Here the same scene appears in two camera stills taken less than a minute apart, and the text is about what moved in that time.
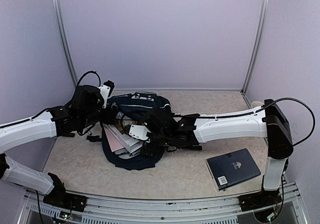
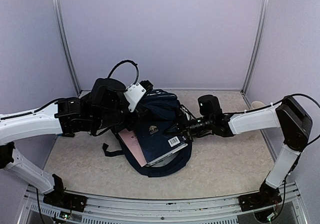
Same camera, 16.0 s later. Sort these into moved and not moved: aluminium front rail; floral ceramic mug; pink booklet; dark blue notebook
Moved: dark blue notebook; pink booklet
Not moved: aluminium front rail; floral ceramic mug
